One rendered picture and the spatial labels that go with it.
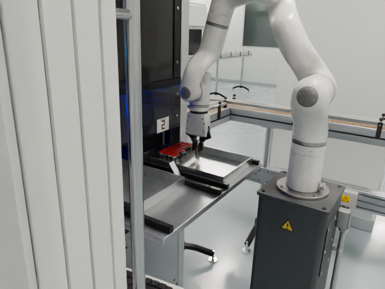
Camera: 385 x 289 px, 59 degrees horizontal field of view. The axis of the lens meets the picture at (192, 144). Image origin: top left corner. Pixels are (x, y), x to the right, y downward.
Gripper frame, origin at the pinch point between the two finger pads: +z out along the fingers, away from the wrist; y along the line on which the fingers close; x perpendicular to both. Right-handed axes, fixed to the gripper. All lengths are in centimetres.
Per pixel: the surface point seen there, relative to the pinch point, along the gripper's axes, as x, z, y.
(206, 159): 0.8, 5.7, 4.2
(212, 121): 59, 6, -26
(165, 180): -27.4, 5.7, 3.1
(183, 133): 10.5, -0.1, -15.0
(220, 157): 6.4, 5.7, 8.2
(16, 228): -102, -26, 39
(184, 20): 10, -51, -15
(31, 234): -101, -24, 39
